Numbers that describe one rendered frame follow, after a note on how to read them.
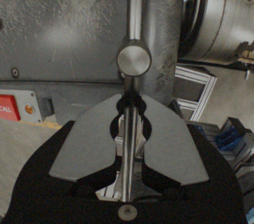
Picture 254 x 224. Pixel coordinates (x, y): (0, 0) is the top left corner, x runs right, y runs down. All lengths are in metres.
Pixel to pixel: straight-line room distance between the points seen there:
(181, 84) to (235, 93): 0.83
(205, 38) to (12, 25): 0.34
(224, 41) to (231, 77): 1.61
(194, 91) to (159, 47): 1.30
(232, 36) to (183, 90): 1.21
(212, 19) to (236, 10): 0.05
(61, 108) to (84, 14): 0.17
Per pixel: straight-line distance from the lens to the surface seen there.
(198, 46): 0.32
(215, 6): 0.29
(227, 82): 1.92
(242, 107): 2.25
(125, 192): 0.18
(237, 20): 0.31
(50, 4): 0.26
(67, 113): 0.31
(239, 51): 0.37
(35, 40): 0.28
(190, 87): 1.49
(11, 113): 0.37
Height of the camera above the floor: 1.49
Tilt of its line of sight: 62 degrees down
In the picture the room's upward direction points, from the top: 175 degrees counter-clockwise
